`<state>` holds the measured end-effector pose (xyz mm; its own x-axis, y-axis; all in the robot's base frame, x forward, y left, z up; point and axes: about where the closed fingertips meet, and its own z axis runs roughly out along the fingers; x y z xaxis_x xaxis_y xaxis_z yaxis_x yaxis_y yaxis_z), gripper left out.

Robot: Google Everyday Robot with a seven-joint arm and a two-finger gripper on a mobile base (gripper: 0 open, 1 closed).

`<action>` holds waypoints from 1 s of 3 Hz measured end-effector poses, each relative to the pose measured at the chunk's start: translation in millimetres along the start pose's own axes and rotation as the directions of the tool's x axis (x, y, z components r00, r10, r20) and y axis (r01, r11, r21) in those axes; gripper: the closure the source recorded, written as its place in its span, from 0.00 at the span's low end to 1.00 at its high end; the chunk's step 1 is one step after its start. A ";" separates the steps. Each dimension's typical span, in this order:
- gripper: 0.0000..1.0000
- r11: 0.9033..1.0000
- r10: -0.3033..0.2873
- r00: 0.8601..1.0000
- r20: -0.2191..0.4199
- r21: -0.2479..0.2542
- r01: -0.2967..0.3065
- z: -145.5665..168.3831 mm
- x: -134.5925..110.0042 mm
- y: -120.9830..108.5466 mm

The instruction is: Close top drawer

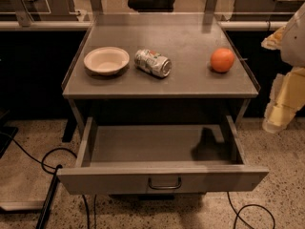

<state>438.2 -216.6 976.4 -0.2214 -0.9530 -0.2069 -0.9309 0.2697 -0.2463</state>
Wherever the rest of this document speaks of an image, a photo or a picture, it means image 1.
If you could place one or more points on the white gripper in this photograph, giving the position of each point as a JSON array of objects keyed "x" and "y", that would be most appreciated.
[{"x": 294, "y": 43}]

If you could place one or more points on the grey top drawer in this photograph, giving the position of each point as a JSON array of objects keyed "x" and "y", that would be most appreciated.
[{"x": 161, "y": 159}]

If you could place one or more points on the grey drawer cabinet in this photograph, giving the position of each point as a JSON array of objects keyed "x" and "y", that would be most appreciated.
[{"x": 154, "y": 117}]

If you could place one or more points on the orange fruit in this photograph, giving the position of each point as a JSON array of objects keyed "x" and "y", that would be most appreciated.
[{"x": 222, "y": 60}]

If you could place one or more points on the crushed silver soda can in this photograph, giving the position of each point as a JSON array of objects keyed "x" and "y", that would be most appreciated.
[{"x": 153, "y": 63}]

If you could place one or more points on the white paper bowl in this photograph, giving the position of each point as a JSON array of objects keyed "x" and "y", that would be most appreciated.
[{"x": 107, "y": 60}]

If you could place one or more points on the black floor bar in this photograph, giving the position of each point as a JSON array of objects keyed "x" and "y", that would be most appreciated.
[{"x": 45, "y": 211}]

